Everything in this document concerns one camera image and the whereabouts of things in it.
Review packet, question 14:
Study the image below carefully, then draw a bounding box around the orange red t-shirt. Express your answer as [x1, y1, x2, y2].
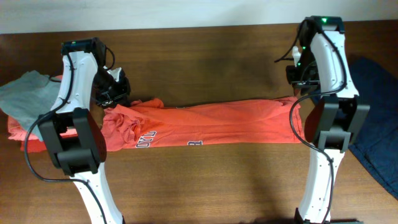
[101, 96, 303, 151]

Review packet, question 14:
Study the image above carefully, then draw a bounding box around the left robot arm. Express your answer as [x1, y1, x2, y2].
[34, 37, 131, 223]

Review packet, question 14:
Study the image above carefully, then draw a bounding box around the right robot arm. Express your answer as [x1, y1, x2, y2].
[285, 16, 370, 223]

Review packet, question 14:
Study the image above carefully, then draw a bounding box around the folded grey garment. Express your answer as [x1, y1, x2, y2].
[0, 70, 65, 141]

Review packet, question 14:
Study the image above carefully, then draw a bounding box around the folded orange garment stack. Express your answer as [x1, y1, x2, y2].
[7, 74, 78, 154]

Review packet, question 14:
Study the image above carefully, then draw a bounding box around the navy blue garment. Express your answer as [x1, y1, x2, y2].
[349, 57, 397, 198]

